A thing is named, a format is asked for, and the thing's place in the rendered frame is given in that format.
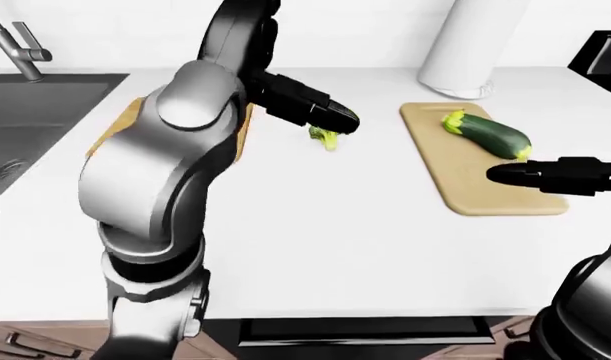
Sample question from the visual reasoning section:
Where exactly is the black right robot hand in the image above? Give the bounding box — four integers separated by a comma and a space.
485, 156, 611, 198

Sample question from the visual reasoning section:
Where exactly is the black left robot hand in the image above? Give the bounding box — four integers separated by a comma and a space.
248, 69, 362, 136

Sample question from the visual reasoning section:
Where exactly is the green broccoli floret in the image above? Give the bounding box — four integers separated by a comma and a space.
307, 125, 341, 153

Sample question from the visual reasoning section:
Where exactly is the dark green zucchini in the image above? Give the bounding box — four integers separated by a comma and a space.
441, 108, 533, 162

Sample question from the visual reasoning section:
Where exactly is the light wooden cutting board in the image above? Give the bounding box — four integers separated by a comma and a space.
399, 102, 571, 217

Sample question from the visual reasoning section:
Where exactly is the orange-brown wooden cutting board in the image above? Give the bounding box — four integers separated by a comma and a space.
84, 96, 256, 165

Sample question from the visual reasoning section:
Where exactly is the black appliance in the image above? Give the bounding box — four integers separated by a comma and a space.
567, 30, 611, 102

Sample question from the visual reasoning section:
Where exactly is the white paper towel roll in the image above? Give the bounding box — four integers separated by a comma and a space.
416, 0, 531, 101

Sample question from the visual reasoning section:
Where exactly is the brown wooden cabinet drawer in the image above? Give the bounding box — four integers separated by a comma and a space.
484, 315, 537, 348
0, 320, 116, 360

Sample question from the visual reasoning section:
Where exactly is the black oven front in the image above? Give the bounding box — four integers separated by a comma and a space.
237, 315, 498, 348

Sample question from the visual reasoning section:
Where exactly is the grey kitchen sink basin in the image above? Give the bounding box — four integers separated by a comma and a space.
0, 72, 131, 210

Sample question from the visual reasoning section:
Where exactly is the silver kitchen faucet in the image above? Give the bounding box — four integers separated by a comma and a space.
0, 6, 54, 84

